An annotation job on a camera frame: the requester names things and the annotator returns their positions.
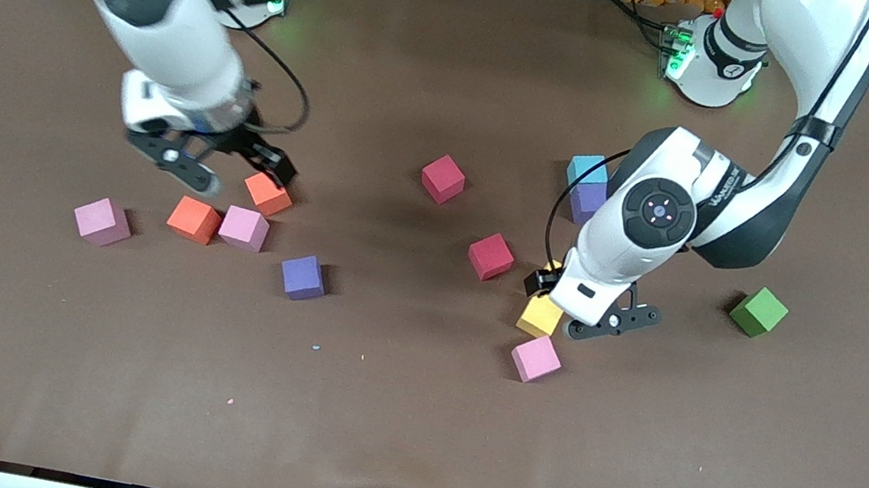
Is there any red foam cube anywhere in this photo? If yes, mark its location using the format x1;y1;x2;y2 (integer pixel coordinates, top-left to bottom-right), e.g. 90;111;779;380
464;227;519;286
416;151;471;210

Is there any pink foam cube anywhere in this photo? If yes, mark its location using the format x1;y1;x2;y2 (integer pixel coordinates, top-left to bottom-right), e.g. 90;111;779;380
216;203;273;255
68;192;137;253
506;330;567;389

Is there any orange foam cube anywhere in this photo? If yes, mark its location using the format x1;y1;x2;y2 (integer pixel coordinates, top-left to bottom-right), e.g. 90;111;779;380
239;169;298;221
163;192;225;248

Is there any purple foam cube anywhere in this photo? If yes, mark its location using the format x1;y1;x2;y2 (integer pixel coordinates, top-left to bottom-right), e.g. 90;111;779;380
563;177;611;230
275;250;332;306

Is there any light blue foam cube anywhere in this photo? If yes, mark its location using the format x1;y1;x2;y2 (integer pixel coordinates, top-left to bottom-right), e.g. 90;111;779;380
564;150;613;193

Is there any green foam cube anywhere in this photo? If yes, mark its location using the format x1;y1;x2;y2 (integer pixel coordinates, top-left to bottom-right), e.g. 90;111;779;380
725;281;793;344

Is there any brown table cover sheet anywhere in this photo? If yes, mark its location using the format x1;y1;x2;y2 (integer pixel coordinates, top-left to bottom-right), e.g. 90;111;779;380
0;0;869;488

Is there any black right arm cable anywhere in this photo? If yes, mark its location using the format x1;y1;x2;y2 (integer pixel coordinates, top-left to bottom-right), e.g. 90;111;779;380
199;8;326;142

